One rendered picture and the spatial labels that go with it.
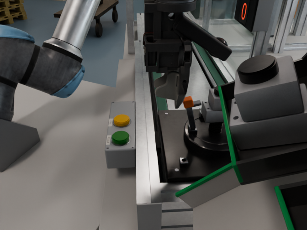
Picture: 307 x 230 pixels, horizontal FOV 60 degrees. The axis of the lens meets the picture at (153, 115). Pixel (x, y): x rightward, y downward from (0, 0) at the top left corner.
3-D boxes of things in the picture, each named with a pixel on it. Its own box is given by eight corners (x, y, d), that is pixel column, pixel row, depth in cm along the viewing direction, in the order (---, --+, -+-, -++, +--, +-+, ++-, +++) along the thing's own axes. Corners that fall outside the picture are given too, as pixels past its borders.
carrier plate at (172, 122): (167, 185, 52) (167, 177, 51) (157, 116, 72) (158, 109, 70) (287, 179, 53) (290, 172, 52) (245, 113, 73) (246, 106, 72)
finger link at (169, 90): (154, 107, 56) (154, 67, 51) (182, 107, 56) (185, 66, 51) (155, 116, 53) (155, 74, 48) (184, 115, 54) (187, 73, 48)
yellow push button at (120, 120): (113, 129, 66) (113, 122, 65) (114, 120, 70) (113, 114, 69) (129, 128, 67) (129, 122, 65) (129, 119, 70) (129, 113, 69)
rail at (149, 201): (138, 237, 52) (136, 201, 46) (135, 61, 126) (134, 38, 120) (166, 236, 53) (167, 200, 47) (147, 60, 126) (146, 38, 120)
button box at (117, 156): (107, 169, 62) (104, 149, 59) (112, 118, 80) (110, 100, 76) (136, 168, 63) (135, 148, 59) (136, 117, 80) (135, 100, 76)
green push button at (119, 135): (111, 148, 61) (111, 141, 59) (113, 137, 64) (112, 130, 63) (129, 147, 61) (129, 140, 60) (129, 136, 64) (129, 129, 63)
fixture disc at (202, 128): (189, 159, 55) (189, 151, 54) (179, 120, 67) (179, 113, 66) (255, 156, 56) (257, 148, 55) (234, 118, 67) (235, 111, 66)
